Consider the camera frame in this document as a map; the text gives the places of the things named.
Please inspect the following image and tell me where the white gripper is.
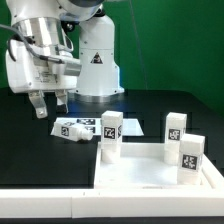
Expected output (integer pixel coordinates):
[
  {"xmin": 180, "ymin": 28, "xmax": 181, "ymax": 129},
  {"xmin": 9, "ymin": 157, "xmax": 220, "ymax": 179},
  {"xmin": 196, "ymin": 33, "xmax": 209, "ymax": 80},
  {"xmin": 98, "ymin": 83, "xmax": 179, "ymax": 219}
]
[{"xmin": 5, "ymin": 43, "xmax": 78, "ymax": 119}]

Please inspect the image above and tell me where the white square tabletop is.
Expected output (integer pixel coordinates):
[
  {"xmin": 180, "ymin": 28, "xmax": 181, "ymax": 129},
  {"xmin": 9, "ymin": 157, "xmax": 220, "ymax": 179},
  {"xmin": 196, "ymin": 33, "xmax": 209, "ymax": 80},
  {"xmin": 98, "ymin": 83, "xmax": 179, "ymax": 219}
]
[{"xmin": 94, "ymin": 142, "xmax": 211, "ymax": 189}]

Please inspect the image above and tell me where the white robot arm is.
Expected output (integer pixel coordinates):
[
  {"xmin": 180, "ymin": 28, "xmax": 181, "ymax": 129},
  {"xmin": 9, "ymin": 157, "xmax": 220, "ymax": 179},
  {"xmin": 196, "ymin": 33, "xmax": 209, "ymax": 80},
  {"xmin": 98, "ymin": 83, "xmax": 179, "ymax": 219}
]
[{"xmin": 5, "ymin": 0, "xmax": 124, "ymax": 118}]

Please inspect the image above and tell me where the paper sheet with markers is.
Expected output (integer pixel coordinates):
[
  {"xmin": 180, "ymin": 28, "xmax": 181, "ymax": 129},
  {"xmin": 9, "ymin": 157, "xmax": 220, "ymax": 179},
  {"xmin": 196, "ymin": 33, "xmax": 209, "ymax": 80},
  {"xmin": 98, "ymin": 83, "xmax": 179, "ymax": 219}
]
[{"xmin": 56, "ymin": 117, "xmax": 144, "ymax": 136}]

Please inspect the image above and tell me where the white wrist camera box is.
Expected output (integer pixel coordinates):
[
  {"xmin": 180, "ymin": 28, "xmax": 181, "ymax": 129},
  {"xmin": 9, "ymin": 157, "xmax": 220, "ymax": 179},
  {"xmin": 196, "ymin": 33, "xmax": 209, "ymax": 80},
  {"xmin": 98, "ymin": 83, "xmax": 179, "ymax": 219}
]
[{"xmin": 48, "ymin": 55, "xmax": 82, "ymax": 76}]

